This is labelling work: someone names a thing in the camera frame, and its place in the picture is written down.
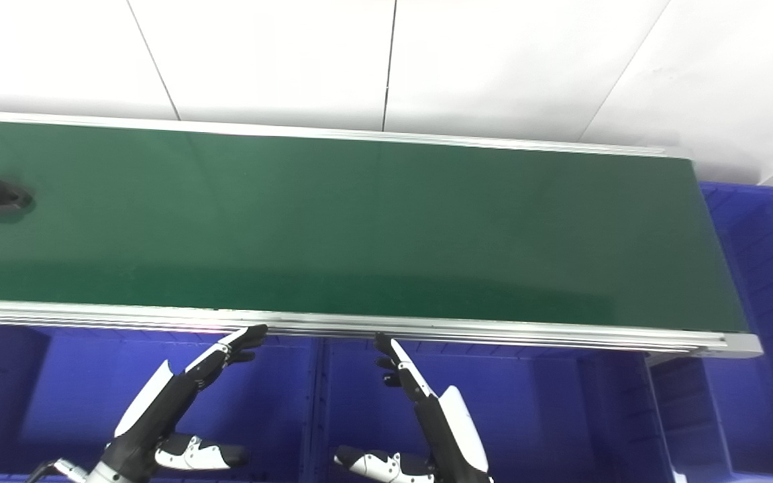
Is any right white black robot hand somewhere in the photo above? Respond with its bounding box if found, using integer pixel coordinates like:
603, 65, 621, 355
333, 332, 495, 483

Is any blue plastic bin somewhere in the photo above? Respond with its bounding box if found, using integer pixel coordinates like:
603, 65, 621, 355
318, 337, 670, 483
0, 323, 323, 483
648, 181, 773, 483

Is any green conveyor belt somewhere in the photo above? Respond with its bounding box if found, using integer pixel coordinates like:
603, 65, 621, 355
0, 119, 750, 334
0, 109, 764, 358

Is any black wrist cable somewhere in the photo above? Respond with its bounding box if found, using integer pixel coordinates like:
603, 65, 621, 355
24, 460, 58, 483

